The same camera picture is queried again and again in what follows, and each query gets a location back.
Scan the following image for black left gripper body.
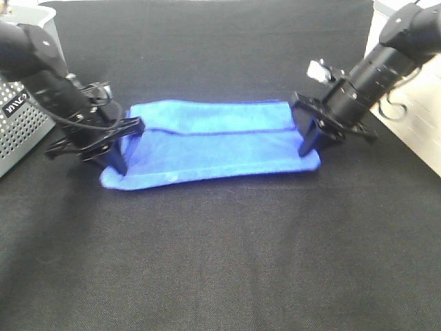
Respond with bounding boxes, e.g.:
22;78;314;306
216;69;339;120
44;81;127;161

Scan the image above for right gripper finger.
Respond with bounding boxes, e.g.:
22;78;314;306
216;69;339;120
289;98;314;134
298;117;341;157

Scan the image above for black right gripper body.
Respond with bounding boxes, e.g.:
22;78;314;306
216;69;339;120
290;74;378;143

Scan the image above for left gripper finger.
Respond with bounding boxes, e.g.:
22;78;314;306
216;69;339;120
116;117;145;138
92;141;127;176

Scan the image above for blue microfiber towel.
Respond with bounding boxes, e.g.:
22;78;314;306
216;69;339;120
100;100;321;190

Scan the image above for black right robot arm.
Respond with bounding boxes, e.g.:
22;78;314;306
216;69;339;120
289;3;440;157

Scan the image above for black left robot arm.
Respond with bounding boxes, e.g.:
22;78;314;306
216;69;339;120
1;22;145;175

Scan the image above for grey perforated laundry basket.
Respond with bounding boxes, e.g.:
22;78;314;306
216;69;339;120
1;1;61;176

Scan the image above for white plastic storage crate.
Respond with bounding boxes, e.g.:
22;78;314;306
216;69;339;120
363;0;441;179

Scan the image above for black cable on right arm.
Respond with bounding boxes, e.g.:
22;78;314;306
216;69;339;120
375;65;424;121

